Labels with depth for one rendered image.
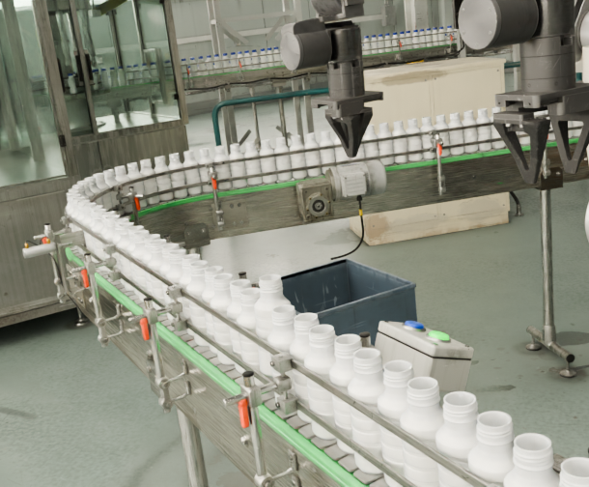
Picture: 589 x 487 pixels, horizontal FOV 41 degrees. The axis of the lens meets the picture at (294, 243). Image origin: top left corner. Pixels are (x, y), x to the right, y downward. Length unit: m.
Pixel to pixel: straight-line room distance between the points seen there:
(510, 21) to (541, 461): 0.43
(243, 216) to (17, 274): 1.92
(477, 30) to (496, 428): 0.41
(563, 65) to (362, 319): 1.11
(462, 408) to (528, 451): 0.11
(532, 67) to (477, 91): 4.86
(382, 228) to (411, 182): 2.46
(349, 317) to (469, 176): 1.55
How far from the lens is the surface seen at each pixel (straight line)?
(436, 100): 5.64
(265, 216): 3.09
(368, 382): 1.05
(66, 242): 2.34
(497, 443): 0.88
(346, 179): 2.96
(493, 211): 5.94
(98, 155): 6.65
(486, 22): 0.84
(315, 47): 1.21
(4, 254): 4.64
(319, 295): 2.17
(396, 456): 1.04
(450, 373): 1.20
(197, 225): 3.04
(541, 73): 0.90
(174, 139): 6.84
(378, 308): 1.90
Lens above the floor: 1.59
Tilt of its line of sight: 16 degrees down
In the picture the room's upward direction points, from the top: 7 degrees counter-clockwise
